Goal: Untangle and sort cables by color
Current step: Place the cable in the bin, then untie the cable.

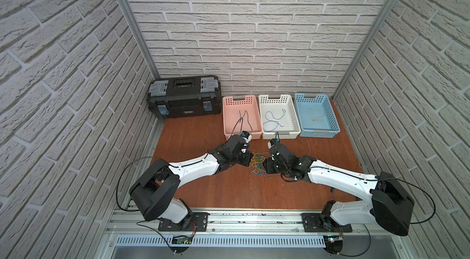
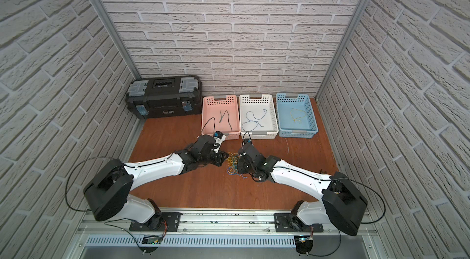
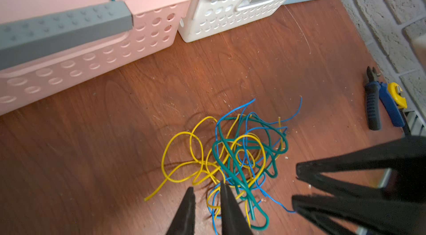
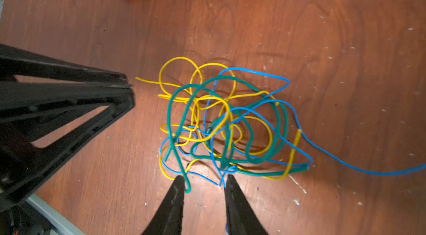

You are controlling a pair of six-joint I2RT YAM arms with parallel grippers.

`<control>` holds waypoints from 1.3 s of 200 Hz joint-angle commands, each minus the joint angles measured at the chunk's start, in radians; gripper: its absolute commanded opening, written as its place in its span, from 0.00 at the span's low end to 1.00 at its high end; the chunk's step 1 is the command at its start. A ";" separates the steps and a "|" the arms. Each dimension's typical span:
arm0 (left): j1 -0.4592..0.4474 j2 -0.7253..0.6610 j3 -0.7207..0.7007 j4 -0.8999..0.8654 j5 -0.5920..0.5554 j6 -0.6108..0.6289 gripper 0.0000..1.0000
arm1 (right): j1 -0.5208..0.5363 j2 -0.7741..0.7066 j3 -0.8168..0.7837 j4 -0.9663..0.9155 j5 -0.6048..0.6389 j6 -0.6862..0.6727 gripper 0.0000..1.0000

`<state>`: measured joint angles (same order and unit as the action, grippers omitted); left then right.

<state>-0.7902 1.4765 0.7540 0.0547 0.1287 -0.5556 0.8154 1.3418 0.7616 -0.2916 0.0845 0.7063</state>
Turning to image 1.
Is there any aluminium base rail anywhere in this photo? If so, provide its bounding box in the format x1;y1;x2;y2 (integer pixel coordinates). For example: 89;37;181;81
102;208;403;250

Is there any tangled coloured wire pile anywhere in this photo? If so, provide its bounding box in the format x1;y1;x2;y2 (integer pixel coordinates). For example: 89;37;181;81
249;152;274;179

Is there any black plastic toolbox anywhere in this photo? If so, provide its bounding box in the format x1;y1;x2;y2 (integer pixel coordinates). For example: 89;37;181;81
147;75;222;119

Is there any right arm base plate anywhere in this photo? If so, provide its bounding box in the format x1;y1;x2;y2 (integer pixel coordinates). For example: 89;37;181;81
301;213;353;233

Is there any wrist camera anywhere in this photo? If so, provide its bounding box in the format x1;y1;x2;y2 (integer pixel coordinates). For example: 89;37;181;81
241;130;252;143
268;139;280;151

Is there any pink perforated basket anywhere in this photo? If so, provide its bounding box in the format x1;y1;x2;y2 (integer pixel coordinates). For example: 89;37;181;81
222;95;263;140

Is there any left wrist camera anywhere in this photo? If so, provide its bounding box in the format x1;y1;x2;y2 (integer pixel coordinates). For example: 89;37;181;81
241;130;252;143

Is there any blue perforated basket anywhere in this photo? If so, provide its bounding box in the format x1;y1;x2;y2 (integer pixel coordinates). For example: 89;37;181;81
294;93;340;139

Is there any yellow wire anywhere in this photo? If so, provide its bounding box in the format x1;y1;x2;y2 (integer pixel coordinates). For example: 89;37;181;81
308;107;327;124

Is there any white perforated basket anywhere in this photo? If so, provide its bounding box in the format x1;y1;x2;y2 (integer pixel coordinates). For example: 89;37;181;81
258;94;301;140

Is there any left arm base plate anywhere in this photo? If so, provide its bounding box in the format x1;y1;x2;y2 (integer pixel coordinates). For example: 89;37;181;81
158;212;209;232

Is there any blue wire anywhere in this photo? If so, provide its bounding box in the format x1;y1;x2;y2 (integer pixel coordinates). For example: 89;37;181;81
262;108;287;132

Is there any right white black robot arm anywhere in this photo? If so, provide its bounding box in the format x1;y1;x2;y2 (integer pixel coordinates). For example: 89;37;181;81
264;140;414;236

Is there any green wire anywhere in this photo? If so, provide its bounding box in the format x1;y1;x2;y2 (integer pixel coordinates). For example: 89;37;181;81
238;110;254;132

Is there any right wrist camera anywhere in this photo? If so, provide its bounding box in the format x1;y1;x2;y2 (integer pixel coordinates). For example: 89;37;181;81
268;139;280;151

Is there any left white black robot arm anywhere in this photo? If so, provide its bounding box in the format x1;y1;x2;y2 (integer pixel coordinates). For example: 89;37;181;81
129;131;253;230

